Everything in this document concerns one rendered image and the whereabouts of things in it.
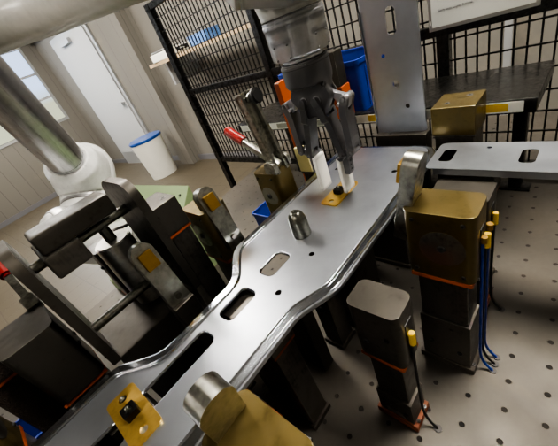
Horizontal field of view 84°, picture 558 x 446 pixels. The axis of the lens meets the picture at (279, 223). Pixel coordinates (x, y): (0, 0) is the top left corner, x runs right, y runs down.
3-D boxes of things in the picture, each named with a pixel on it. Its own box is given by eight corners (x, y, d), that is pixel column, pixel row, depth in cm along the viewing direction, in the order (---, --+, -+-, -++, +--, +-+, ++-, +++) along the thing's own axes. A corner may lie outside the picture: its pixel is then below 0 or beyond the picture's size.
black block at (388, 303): (437, 446, 49) (421, 334, 33) (378, 411, 55) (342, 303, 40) (448, 415, 51) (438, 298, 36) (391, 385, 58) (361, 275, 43)
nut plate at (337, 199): (337, 206, 56) (335, 201, 56) (320, 204, 59) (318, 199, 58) (359, 182, 61) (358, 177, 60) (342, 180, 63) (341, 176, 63)
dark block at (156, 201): (246, 352, 74) (151, 211, 52) (228, 340, 79) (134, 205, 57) (259, 335, 77) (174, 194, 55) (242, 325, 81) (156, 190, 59)
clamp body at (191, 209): (270, 339, 75) (199, 217, 56) (242, 323, 83) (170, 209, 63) (287, 319, 79) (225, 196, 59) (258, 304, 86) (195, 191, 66)
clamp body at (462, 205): (492, 387, 52) (505, 226, 34) (421, 356, 61) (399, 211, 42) (502, 355, 56) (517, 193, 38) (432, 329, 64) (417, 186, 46)
